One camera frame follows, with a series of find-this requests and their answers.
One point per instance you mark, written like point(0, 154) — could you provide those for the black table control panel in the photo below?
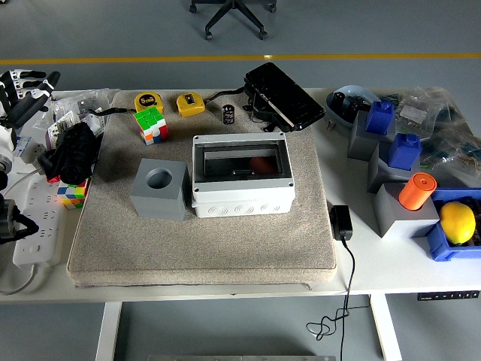
point(447, 295)

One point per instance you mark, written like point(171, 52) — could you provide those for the small black capacitor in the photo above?
point(228, 113)

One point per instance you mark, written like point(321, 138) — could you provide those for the blue block battery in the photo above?
point(379, 118)
point(404, 152)

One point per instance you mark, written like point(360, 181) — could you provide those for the grey junction box with lid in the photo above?
point(244, 199)

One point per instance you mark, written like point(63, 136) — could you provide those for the yellow tape measure black label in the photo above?
point(191, 104)

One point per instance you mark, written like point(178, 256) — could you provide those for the white table leg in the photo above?
point(387, 331)
point(109, 331)

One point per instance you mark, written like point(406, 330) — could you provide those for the light blue bowl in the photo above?
point(353, 91)

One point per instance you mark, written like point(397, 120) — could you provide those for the black office chair base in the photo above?
point(235, 15)

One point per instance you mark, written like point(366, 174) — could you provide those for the white power strip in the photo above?
point(41, 225)

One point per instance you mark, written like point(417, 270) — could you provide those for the orange cylinder battery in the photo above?
point(263, 165)
point(415, 193)

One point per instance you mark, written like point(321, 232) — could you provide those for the grey block with round hole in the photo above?
point(158, 199)

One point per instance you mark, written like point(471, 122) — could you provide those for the small metal bracket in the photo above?
point(330, 126)

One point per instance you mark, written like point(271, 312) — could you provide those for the black cloth bundle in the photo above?
point(75, 150)

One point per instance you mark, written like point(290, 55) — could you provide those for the clear bags of electronic parts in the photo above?
point(451, 135)

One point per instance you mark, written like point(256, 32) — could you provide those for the grey holder block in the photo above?
point(394, 220)
point(383, 176)
point(360, 144)

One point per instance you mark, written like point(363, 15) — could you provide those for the white circuit breaker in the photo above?
point(32, 150)

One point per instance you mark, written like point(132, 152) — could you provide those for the clear bags of small parts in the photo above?
point(75, 109)

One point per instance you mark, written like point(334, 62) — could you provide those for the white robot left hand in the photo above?
point(22, 101)

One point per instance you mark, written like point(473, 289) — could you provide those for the grey-brown mat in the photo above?
point(206, 248)

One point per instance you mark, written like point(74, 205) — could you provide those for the yellow lemon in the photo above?
point(456, 223)

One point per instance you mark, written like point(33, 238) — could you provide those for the rubik's cube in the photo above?
point(148, 120)
point(71, 195)

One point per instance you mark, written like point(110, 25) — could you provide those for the blue plastic bin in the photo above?
point(439, 244)

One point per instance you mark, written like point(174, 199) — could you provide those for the yellow tape measure 5m label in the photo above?
point(148, 101)

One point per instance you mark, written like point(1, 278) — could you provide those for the black power adapter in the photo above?
point(341, 222)

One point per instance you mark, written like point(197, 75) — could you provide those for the black flat case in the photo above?
point(285, 94)

